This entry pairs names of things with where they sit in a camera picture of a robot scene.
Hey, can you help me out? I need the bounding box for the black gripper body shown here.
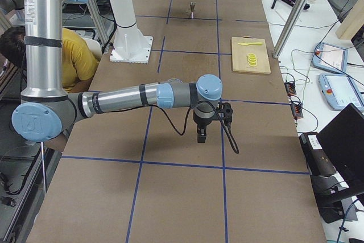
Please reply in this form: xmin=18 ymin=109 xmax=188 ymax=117
xmin=193 ymin=108 xmax=217 ymax=143

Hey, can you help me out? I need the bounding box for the steel double jigger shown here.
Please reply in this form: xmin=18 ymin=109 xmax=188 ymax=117
xmin=186 ymin=1 xmax=196 ymax=19

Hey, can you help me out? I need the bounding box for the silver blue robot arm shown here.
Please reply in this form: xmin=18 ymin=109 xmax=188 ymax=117
xmin=11 ymin=0 xmax=224 ymax=143

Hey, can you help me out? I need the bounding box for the wooden cutting board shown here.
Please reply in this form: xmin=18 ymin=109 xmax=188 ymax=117
xmin=231 ymin=37 xmax=271 ymax=75

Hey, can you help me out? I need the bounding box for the yellow plastic knife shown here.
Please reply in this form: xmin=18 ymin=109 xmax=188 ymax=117
xmin=237 ymin=42 xmax=263 ymax=46

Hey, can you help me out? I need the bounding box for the orange circuit board far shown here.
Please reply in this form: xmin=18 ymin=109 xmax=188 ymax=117
xmin=284 ymin=81 xmax=296 ymax=96

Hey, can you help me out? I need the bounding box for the orange circuit board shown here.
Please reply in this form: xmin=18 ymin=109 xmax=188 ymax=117
xmin=284 ymin=81 xmax=296 ymax=96
xmin=290 ymin=102 xmax=303 ymax=120

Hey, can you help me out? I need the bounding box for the orange circuit board near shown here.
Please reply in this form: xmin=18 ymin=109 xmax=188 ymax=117
xmin=290 ymin=102 xmax=303 ymax=120

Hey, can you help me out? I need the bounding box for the black box with label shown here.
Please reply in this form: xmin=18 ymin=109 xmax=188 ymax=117
xmin=299 ymin=132 xmax=336 ymax=178

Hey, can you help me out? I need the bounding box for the person in yellow shirt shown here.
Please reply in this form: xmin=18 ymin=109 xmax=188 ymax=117
xmin=1 ymin=26 xmax=99 ymax=93

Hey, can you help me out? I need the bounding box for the blue teach pendant far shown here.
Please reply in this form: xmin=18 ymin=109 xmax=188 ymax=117
xmin=312 ymin=42 xmax=348 ymax=73

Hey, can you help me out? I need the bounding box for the blue teach pendant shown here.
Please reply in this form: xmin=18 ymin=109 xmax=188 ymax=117
xmin=312 ymin=42 xmax=348 ymax=73
xmin=318 ymin=73 xmax=363 ymax=111

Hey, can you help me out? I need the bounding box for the blue teach pendant near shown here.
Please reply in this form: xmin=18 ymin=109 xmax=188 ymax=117
xmin=318 ymin=73 xmax=363 ymax=111

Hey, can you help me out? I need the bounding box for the black monitor with stand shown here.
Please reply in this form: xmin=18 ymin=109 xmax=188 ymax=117
xmin=311 ymin=103 xmax=363 ymax=223

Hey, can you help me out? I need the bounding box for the light wooden plank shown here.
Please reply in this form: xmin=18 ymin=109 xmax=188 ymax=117
xmin=336 ymin=0 xmax=364 ymax=40

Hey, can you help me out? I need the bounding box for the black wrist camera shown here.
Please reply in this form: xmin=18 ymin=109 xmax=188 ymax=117
xmin=217 ymin=102 xmax=233 ymax=127

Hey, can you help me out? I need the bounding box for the black camera cable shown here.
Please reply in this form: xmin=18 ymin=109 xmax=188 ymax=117
xmin=147 ymin=101 xmax=240 ymax=155

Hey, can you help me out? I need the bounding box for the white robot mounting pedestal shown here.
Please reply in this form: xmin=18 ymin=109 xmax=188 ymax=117
xmin=109 ymin=0 xmax=153 ymax=63

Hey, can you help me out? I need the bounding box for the aluminium frame post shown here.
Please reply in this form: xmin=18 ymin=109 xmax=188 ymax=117
xmin=272 ymin=0 xmax=307 ymax=59

